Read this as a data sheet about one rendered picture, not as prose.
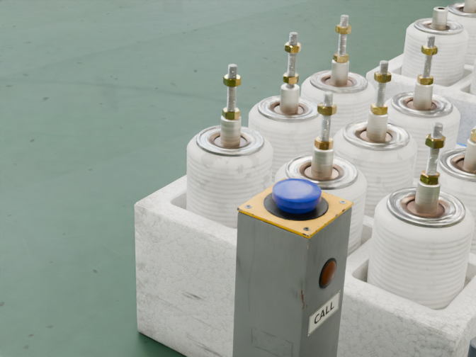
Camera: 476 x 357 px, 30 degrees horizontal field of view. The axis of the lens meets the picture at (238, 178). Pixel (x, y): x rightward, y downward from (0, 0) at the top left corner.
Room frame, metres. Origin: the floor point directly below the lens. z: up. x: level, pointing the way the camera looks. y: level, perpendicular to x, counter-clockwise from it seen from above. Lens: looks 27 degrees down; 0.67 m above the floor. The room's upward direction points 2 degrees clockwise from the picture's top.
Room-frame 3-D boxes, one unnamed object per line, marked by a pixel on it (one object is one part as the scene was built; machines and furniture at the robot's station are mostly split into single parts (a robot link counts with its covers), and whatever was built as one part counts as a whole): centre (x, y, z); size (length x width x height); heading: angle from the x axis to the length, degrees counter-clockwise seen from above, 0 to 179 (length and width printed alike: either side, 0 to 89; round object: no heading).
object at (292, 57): (0.99, -0.06, 0.31); 0.01 x 0.01 x 0.08
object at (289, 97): (0.99, -0.06, 0.26); 0.02 x 0.02 x 0.03
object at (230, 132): (0.89, 0.01, 0.26); 0.02 x 0.02 x 0.03
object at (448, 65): (1.34, -0.30, 0.16); 0.10 x 0.10 x 0.18
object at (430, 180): (0.75, -0.18, 0.29); 0.02 x 0.02 x 0.01; 8
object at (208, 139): (0.89, 0.01, 0.25); 0.08 x 0.08 x 0.01
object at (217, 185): (0.89, 0.01, 0.16); 0.10 x 0.10 x 0.18
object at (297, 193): (0.64, -0.05, 0.32); 0.04 x 0.04 x 0.02
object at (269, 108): (0.99, -0.06, 0.25); 0.08 x 0.08 x 0.01
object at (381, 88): (0.92, -0.15, 0.30); 0.01 x 0.01 x 0.08
